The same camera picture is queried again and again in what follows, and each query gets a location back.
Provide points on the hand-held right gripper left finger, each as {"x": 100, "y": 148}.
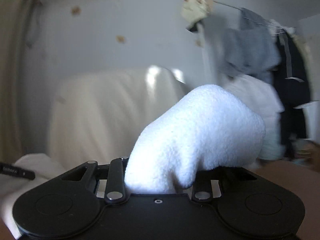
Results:
{"x": 116, "y": 172}

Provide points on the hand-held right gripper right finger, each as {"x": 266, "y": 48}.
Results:
{"x": 202, "y": 190}

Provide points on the white fleece garment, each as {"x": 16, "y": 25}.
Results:
{"x": 200, "y": 135}

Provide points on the cream draped sheet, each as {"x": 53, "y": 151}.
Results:
{"x": 100, "y": 117}

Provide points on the mint green cloth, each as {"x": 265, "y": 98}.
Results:
{"x": 272, "y": 147}

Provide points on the cream curtain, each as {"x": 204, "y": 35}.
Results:
{"x": 12, "y": 67}

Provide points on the white quilted jacket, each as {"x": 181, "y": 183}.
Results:
{"x": 260, "y": 100}

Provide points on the black garment with white piping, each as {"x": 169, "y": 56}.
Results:
{"x": 292, "y": 75}

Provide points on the grey hanging garment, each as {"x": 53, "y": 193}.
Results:
{"x": 250, "y": 47}

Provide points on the cream plush hat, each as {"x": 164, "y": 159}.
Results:
{"x": 197, "y": 7}

